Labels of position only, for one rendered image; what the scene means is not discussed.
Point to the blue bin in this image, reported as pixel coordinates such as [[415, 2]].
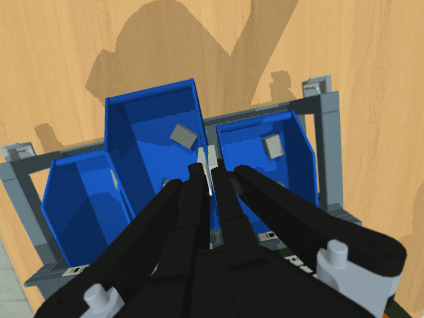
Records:
[[137, 140], [242, 144], [82, 208]]

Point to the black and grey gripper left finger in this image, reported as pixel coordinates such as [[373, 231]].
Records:
[[102, 289]]

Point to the dark green case with orange latches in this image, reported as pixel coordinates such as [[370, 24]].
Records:
[[395, 311]]

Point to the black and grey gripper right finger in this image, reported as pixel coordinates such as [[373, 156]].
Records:
[[362, 264]]

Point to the grey metal shelf rack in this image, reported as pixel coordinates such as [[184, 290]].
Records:
[[21, 160]]

